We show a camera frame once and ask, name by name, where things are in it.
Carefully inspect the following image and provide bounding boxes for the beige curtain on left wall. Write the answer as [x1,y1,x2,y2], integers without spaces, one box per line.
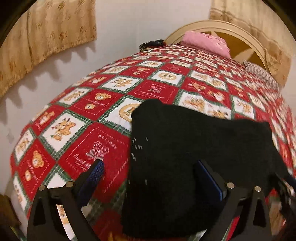
[1,1,97,96]

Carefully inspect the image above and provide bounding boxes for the red teddy patchwork bedspread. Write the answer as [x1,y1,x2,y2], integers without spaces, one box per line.
[11,44,295,240]

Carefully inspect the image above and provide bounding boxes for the cream wooden headboard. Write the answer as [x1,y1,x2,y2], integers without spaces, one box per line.
[165,20,269,71]

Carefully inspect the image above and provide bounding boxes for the striped grey pillow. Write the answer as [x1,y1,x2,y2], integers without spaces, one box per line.
[243,60,281,91]

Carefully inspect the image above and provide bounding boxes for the brown wooden furniture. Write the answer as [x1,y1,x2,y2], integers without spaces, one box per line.
[0,195,21,228]

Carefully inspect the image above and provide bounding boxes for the black pants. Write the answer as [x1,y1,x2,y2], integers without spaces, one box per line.
[121,99,295,240]

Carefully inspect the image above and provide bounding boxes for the pink folded blanket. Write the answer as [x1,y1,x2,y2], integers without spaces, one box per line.
[181,31,231,59]

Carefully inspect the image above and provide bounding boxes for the black object beside bed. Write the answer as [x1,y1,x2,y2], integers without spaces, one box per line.
[139,39,166,52]

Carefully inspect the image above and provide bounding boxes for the beige curtain behind headboard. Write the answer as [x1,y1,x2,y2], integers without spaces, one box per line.
[209,0,295,87]

